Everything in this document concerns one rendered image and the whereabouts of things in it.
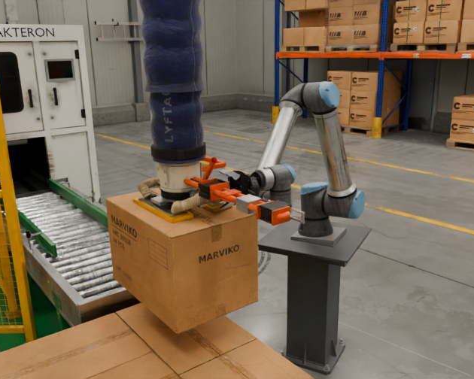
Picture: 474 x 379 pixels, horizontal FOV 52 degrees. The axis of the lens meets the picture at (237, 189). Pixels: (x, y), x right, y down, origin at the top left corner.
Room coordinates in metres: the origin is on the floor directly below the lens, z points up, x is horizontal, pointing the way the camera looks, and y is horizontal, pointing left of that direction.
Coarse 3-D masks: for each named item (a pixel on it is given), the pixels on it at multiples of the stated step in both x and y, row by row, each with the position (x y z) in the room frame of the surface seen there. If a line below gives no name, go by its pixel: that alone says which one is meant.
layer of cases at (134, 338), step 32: (96, 320) 2.01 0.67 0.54; (128, 320) 2.00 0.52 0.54; (160, 320) 2.00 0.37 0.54; (224, 320) 1.99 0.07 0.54; (32, 352) 1.77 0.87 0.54; (64, 352) 1.77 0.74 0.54; (96, 352) 1.76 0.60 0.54; (128, 352) 1.76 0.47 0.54; (160, 352) 1.75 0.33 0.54; (192, 352) 1.75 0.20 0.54; (224, 352) 1.75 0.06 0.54; (256, 352) 1.74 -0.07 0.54
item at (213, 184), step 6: (204, 180) 1.79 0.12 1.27; (210, 180) 1.81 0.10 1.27; (216, 180) 1.83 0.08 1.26; (222, 180) 1.80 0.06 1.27; (198, 186) 1.77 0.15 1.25; (204, 186) 1.74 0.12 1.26; (210, 186) 1.72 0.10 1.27; (216, 186) 1.73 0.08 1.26; (222, 186) 1.75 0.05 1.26; (228, 186) 1.77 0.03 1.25; (204, 192) 1.76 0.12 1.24; (210, 192) 1.72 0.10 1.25; (204, 198) 1.74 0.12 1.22; (210, 198) 1.72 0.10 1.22; (216, 198) 1.73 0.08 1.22
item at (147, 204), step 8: (136, 200) 2.00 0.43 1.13; (144, 200) 1.98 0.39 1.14; (144, 208) 1.94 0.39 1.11; (152, 208) 1.89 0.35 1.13; (160, 208) 1.87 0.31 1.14; (168, 208) 1.85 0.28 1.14; (160, 216) 1.83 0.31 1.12; (168, 216) 1.79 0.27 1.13; (176, 216) 1.79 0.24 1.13; (184, 216) 1.79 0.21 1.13; (192, 216) 1.81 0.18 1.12
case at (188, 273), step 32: (160, 192) 2.18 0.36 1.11; (128, 224) 1.91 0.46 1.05; (160, 224) 1.75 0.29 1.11; (192, 224) 1.74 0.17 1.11; (224, 224) 1.76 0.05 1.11; (256, 224) 1.85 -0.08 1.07; (128, 256) 1.94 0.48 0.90; (160, 256) 1.69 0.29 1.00; (192, 256) 1.67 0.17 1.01; (224, 256) 1.75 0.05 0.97; (256, 256) 1.85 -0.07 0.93; (128, 288) 1.96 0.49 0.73; (160, 288) 1.71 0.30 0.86; (192, 288) 1.66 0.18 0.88; (224, 288) 1.75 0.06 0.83; (256, 288) 1.85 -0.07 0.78; (192, 320) 1.66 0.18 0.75
